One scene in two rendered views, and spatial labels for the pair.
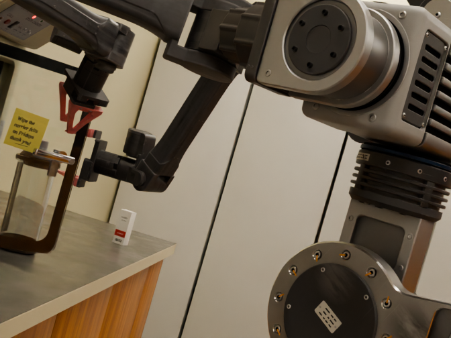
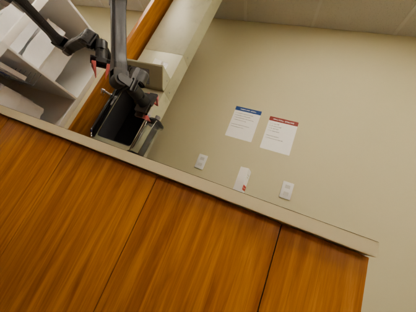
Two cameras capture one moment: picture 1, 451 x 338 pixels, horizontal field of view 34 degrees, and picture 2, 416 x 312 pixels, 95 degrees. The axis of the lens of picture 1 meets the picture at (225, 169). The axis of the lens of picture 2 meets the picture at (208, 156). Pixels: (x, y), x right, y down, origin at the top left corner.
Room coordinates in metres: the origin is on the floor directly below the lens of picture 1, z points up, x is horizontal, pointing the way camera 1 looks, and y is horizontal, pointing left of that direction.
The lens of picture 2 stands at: (2.32, -0.47, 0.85)
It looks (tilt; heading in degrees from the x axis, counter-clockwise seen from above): 15 degrees up; 100
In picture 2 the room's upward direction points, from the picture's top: 22 degrees clockwise
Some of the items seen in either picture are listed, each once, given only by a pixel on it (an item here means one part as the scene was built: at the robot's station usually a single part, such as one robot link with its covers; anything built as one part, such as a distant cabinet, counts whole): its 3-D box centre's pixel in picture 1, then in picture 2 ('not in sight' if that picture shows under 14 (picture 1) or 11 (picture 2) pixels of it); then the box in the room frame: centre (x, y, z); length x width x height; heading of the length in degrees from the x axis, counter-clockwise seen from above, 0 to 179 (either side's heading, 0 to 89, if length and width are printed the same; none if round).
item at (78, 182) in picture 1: (74, 169); (146, 114); (1.79, 0.35, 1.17); 0.09 x 0.07 x 0.07; 83
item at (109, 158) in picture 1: (105, 163); (142, 99); (1.78, 0.28, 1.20); 0.07 x 0.07 x 0.10; 83
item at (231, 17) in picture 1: (261, 38); not in sight; (0.93, 0.00, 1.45); 0.09 x 0.08 x 0.12; 141
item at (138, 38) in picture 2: not in sight; (142, 71); (1.36, 0.72, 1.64); 0.49 x 0.03 x 1.40; 83
